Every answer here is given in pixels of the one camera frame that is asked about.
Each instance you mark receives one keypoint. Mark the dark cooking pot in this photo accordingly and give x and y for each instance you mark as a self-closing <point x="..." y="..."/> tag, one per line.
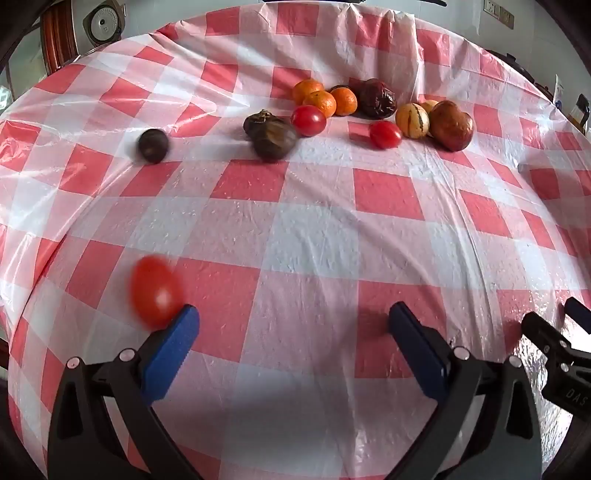
<point x="524" y="71"/>

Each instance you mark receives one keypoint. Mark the red apple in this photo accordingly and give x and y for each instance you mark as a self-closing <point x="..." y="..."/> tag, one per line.
<point x="452" y="126"/>

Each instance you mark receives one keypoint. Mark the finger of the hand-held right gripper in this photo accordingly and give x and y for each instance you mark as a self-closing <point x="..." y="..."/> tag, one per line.
<point x="579" y="314"/>
<point x="542" y="331"/>

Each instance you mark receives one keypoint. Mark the wooden glass door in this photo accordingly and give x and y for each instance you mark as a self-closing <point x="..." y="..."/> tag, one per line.
<point x="60" y="32"/>

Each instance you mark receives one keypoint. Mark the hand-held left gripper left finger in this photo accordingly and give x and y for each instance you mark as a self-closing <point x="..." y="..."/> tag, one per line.
<point x="171" y="350"/>

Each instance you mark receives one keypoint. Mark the orange mandarin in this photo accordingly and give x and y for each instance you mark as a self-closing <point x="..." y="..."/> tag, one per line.
<point x="322" y="105"/>
<point x="345" y="101"/>
<point x="307" y="88"/>

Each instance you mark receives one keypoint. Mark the red tomato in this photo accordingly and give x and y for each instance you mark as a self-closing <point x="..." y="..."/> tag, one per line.
<point x="384" y="134"/>
<point x="308" y="121"/>
<point x="154" y="295"/>

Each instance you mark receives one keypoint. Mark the white bottle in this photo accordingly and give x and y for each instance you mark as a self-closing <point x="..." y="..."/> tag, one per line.
<point x="558" y="92"/>

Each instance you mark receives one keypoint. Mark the dark wrinkled fruit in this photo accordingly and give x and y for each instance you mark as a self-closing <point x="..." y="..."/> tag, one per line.
<point x="378" y="98"/>

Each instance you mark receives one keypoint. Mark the silver rice cooker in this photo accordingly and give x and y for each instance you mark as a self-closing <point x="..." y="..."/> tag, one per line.
<point x="102" y="23"/>

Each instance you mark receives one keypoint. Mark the yellow striped pepino melon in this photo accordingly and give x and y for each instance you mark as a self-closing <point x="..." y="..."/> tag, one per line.
<point x="412" y="121"/>
<point x="429" y="105"/>

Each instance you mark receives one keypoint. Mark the dark brown round fruit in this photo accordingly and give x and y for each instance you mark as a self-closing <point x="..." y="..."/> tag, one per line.
<point x="259" y="120"/>
<point x="353" y="86"/>
<point x="275" y="142"/>

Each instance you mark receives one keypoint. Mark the red white checkered tablecloth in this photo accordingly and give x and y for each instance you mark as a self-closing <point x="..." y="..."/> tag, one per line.
<point x="295" y="230"/>

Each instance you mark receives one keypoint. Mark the wall socket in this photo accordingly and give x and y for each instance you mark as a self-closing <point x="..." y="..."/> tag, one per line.
<point x="508" y="19"/>
<point x="491" y="7"/>

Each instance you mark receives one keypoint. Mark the dark purple round fruit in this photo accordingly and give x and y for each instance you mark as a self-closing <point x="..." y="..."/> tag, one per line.
<point x="153" y="145"/>

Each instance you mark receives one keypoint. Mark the dark yellow-edged package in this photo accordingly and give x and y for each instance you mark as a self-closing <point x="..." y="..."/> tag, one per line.
<point x="581" y="110"/>

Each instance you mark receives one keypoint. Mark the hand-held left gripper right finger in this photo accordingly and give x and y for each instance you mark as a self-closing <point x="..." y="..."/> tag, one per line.
<point x="418" y="350"/>

